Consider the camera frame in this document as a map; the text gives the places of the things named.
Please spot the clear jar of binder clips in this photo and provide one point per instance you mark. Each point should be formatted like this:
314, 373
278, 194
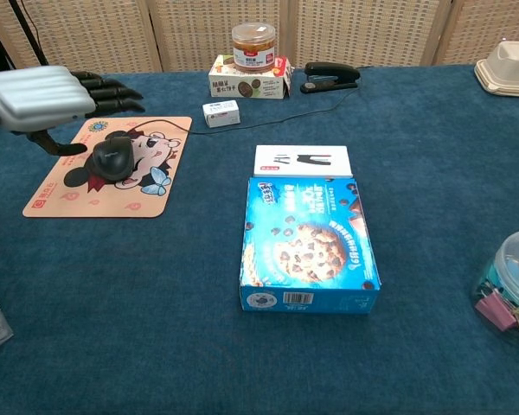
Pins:
512, 276

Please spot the black stapler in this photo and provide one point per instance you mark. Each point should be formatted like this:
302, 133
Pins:
328, 71

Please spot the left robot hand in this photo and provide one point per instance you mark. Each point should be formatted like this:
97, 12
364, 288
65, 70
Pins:
39, 97

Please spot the wicker folding screen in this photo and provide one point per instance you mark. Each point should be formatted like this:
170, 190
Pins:
91, 34

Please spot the cartoon girl mouse pad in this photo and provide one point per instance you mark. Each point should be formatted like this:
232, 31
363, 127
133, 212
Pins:
125, 203

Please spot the small white staples box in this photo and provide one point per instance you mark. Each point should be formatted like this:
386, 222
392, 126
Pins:
220, 113

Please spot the clear plastic snack jar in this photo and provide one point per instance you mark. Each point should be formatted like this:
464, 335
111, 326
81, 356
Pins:
254, 52

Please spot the black tripod stand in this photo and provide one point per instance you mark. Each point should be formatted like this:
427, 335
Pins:
26, 28

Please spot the blue felt table cloth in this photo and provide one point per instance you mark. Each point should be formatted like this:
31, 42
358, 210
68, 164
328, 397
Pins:
112, 281

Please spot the beige lidded container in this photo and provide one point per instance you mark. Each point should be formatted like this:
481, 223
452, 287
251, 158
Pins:
491, 82

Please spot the white box with stapler print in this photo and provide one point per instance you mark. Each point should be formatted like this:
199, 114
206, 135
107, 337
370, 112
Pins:
303, 160

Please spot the black computer mouse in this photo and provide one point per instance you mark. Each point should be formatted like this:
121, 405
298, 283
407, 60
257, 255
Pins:
112, 157

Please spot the white plastic container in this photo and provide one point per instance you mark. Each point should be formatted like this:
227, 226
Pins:
517, 60

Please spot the white nut snack box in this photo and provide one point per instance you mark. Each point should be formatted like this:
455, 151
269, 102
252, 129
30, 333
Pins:
246, 86

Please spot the blue cookie box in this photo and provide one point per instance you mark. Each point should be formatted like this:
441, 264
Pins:
307, 242

